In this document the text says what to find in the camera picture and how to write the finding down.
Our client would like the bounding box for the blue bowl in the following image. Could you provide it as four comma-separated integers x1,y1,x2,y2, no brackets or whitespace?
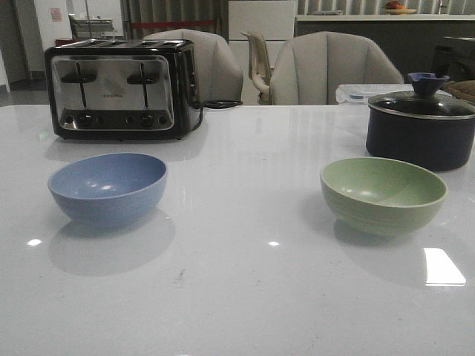
47,153,168,228

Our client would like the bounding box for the green bowl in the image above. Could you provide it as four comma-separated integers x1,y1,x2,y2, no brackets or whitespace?
320,156,448,237

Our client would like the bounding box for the beige upholstered chair left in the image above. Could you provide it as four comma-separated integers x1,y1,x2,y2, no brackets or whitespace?
144,29,243,102

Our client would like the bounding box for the beige upholstered chair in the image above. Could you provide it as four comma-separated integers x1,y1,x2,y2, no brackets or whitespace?
270,31,404,105
144,29,243,102

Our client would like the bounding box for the cream plastic chair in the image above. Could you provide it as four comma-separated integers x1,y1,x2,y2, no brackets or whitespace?
241,31,272,105

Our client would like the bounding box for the beige upholstered chair right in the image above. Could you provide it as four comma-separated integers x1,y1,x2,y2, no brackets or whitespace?
270,31,404,105

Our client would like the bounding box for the clear plastic container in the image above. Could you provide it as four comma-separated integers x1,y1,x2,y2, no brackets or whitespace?
335,83,457,105

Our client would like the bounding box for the white cabinet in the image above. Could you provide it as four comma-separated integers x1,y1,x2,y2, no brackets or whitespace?
228,1,298,105

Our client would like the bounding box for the black and chrome toaster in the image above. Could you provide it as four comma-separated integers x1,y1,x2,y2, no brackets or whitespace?
45,39,202,140

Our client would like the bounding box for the dark blue cooking pot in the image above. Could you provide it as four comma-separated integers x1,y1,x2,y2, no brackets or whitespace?
366,108,474,171

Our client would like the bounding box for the glass pot lid blue knob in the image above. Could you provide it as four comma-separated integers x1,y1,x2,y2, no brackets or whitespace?
367,72,474,120

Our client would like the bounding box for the fruit bowl on counter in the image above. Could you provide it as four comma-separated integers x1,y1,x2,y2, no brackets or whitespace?
384,0,417,15

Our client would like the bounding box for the black toaster power cord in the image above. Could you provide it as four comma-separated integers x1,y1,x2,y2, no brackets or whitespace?
190,99,244,131

